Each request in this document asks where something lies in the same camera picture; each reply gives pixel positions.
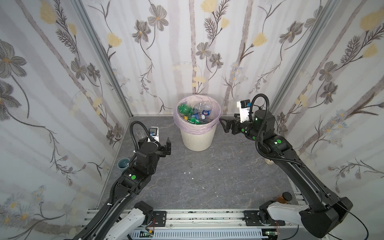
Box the white cable duct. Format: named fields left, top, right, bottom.
left=130, top=229, right=268, bottom=240

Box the cream waste bin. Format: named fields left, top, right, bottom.
left=181, top=126, right=217, bottom=152

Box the teal cup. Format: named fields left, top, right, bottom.
left=117, top=158, right=131, bottom=170

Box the green bottle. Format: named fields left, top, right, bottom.
left=177, top=103, right=194, bottom=117
left=183, top=116, right=205, bottom=125

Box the pink bin liner bag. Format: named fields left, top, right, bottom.
left=174, top=95, right=222, bottom=135

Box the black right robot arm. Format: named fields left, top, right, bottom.
left=219, top=94, right=353, bottom=238

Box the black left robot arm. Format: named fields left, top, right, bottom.
left=73, top=121, right=172, bottom=240

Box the aluminium rail frame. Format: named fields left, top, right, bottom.
left=104, top=210, right=315, bottom=240

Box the Pepsi bottle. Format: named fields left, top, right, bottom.
left=194, top=102, right=205, bottom=114
left=202, top=101, right=212, bottom=119

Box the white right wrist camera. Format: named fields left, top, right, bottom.
left=237, top=100, right=251, bottom=123

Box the brown capped jar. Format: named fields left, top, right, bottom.
left=275, top=192, right=293, bottom=204

